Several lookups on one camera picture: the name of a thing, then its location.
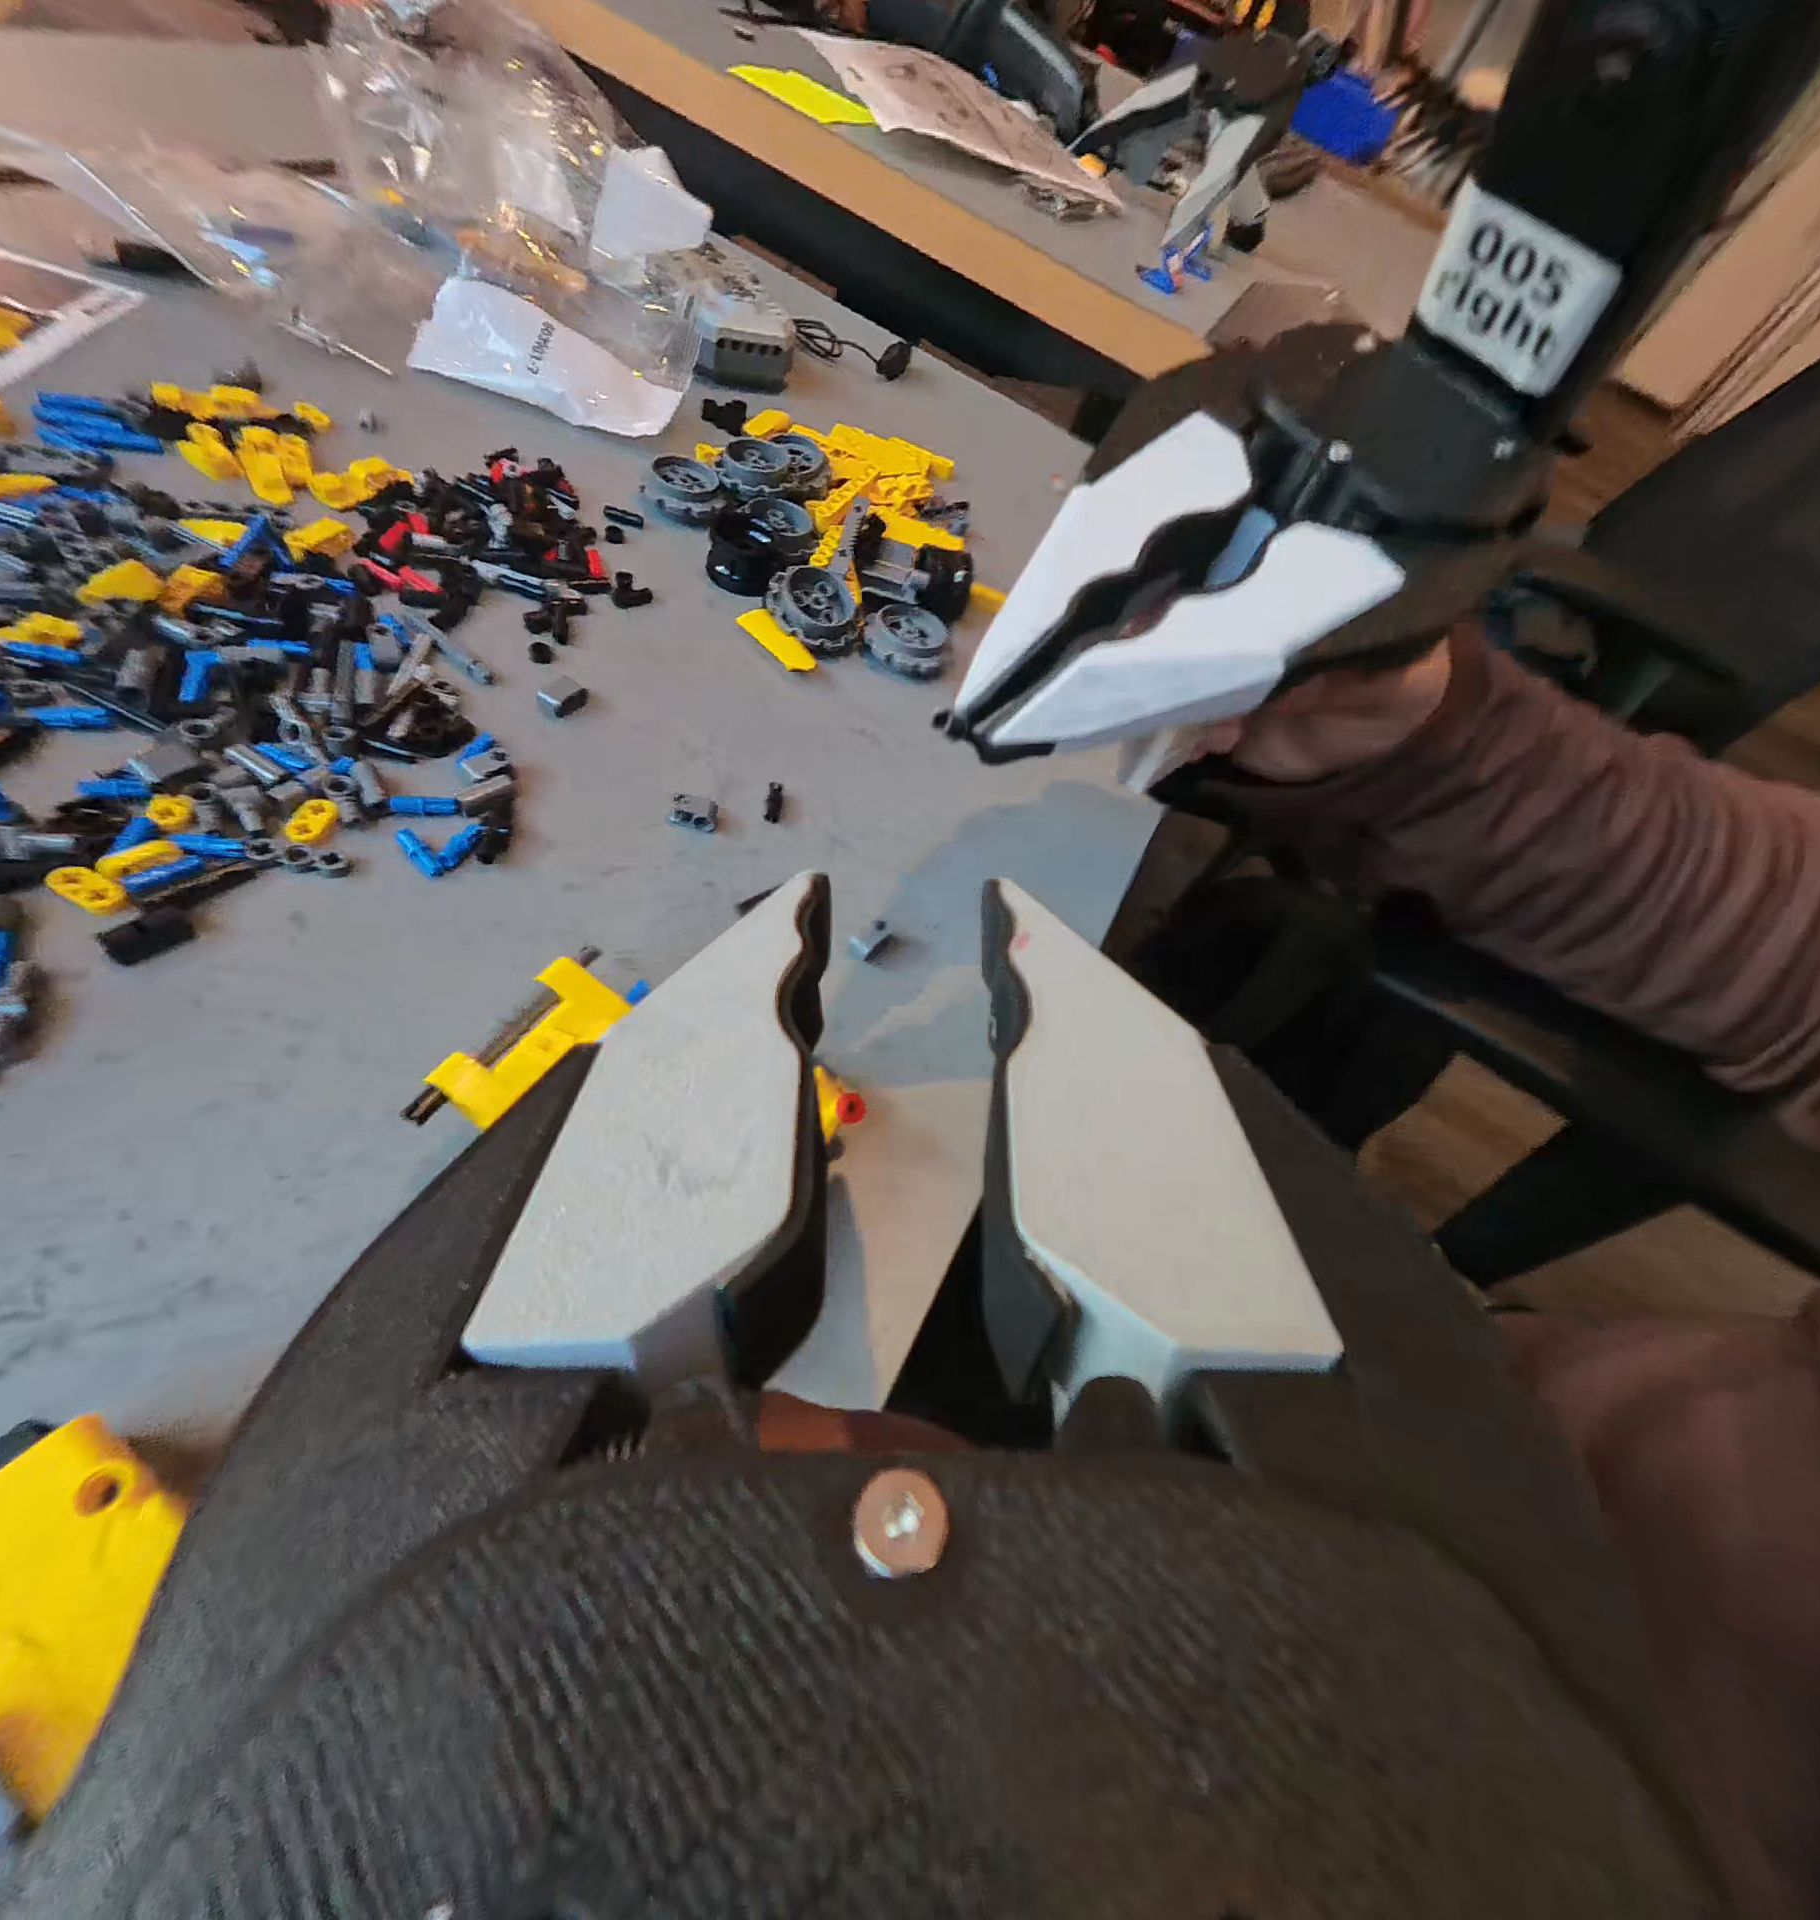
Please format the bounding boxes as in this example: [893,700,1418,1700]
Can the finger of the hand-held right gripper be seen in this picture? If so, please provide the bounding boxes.
[945,412,1259,722]
[979,537,1409,794]

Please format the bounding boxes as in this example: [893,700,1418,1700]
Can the person's right hand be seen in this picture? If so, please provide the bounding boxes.
[1196,646,1459,789]

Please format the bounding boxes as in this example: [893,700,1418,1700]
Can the grey desk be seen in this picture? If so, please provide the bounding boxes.
[0,151,1167,1502]

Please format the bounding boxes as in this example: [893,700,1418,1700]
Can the yellow chassis parts with wheels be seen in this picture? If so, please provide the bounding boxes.
[640,405,1008,632]

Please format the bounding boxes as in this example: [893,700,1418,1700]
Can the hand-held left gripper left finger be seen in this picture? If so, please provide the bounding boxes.
[458,870,837,1391]

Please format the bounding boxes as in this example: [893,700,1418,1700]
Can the small blue crate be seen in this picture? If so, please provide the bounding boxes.
[1294,67,1401,170]

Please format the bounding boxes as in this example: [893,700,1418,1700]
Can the black battery box cable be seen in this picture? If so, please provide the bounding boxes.
[789,319,916,382]

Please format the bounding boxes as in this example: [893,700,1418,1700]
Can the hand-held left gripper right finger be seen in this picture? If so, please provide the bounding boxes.
[978,877,1349,1434]

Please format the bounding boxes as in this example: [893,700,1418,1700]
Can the grey battery box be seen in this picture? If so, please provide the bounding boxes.
[687,249,800,394]

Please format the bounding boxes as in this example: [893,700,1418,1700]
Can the printed paper sheet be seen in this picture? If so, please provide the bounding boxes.
[806,30,1123,212]

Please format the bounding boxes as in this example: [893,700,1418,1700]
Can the person's right forearm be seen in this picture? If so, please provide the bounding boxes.
[1239,632,1820,1157]

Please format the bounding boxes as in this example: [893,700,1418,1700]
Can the yellow paper sheet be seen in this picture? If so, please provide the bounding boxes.
[722,65,880,128]

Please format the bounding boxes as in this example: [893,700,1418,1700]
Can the pile of building pieces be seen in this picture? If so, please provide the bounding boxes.
[0,362,654,1090]

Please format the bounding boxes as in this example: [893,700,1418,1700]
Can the black office chair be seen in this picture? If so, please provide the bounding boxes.
[1359,322,1820,1292]

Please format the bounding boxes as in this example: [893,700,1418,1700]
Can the yellow grey sticker sheet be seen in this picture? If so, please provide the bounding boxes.
[0,234,147,399]

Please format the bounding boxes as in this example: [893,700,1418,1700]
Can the yellow toy vehicle assembly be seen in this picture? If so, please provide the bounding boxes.
[401,947,871,1143]

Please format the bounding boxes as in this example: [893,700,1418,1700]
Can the person's legs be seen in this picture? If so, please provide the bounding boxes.
[1107,813,1467,1157]

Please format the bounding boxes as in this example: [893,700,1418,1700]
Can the white black toy robot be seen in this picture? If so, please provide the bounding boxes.
[1067,30,1349,289]

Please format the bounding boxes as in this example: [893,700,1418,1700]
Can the black battery box yellow beams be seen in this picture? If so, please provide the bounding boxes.
[0,1408,192,1824]

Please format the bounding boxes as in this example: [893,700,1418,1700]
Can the small clear bag with axles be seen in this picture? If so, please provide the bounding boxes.
[0,103,448,376]

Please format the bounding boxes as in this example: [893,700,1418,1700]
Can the large clear plastic bag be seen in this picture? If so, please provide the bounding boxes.
[309,0,717,399]

